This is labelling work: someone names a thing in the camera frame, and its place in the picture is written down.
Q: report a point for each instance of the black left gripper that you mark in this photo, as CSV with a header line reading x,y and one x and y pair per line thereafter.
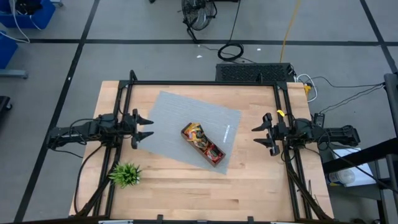
x,y
133,130

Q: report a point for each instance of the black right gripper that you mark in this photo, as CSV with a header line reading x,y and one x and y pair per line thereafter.
x,y
281,133

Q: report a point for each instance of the orange mango tea packet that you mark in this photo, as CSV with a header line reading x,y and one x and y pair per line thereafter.
x,y
190,130
198,135

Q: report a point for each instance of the red strawberry tea packet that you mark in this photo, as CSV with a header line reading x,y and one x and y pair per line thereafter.
x,y
214,154

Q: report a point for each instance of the wooden three-compartment tray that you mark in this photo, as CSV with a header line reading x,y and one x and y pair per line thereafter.
x,y
199,149

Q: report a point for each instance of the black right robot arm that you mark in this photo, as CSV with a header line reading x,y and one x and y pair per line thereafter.
x,y
335,135

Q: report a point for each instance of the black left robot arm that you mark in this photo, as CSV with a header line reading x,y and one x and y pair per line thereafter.
x,y
87,129

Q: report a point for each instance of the grey ribbed mat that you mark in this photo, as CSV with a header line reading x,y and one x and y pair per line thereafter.
x,y
171,118

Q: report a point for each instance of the white label strip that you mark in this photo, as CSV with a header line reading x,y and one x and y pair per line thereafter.
x,y
226,133

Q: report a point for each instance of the spiky green artificial plant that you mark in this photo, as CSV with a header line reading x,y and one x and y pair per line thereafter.
x,y
124,175

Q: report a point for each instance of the black power adapter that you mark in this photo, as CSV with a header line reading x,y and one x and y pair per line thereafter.
x,y
319,119

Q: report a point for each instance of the yellow connector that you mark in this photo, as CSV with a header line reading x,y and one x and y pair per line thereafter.
x,y
307,89

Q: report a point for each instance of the black perforated computer case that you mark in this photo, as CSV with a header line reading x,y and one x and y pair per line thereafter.
x,y
252,73

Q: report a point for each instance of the black metal rack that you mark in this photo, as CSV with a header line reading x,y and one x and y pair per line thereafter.
x,y
357,155

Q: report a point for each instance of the white box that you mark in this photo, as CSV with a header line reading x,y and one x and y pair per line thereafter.
x,y
360,179

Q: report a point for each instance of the black floor fan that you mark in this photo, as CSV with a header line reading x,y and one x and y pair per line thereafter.
x,y
197,14

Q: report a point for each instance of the black chair base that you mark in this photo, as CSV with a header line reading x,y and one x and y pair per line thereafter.
x,y
3,105

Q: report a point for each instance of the grey metal foot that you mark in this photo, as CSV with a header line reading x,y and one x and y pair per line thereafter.
x,y
12,73

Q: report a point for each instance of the large blue storage bin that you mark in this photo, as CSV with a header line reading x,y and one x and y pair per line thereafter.
x,y
43,17

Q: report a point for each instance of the small blue storage bin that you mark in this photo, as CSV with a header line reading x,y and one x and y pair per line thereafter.
x,y
6,51

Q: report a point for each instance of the black device in bin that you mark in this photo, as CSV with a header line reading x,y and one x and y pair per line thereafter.
x,y
28,6

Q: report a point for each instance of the black aluminium table frame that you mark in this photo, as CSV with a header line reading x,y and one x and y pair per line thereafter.
x,y
202,83

